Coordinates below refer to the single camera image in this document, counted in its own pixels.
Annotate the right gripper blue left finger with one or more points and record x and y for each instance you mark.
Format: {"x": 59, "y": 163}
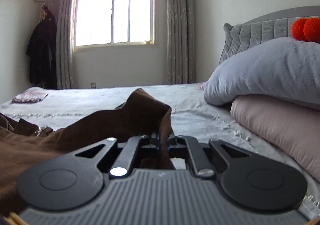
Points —
{"x": 135, "y": 150}

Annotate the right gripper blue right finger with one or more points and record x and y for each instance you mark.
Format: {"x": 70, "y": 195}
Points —
{"x": 189, "y": 149}

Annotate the brown coat with fur collar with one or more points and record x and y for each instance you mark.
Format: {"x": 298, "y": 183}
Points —
{"x": 21, "y": 148}

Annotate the grey striped bedspread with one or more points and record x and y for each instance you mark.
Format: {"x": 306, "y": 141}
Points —
{"x": 190, "y": 115}

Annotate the pink folded duvet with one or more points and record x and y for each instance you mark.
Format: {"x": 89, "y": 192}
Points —
{"x": 292, "y": 128}

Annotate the small folded patterned cloth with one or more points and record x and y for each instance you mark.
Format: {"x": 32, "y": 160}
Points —
{"x": 31, "y": 95}

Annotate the grey folded duvet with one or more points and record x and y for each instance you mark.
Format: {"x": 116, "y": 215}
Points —
{"x": 282, "y": 68}

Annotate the grey quilted headboard pillow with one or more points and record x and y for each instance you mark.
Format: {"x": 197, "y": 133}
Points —
{"x": 242, "y": 37}

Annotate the bright window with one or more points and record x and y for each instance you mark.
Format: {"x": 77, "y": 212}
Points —
{"x": 114, "y": 22}

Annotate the red plush toy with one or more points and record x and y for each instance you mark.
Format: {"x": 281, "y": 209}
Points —
{"x": 306, "y": 29}

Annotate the right grey curtain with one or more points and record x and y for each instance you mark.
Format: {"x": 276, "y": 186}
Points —
{"x": 180, "y": 42}

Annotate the grey curtain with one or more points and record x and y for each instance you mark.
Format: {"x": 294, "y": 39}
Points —
{"x": 64, "y": 14}
{"x": 180, "y": 42}

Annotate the grey bed headboard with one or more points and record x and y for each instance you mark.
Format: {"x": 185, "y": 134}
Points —
{"x": 304, "y": 11}

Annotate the left grey curtain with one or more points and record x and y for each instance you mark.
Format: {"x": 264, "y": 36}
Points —
{"x": 64, "y": 14}

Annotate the wall socket under window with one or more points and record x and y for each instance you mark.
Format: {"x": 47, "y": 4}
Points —
{"x": 93, "y": 85}

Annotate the dark clothes hanging on wall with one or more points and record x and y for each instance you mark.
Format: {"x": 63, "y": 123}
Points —
{"x": 42, "y": 52}

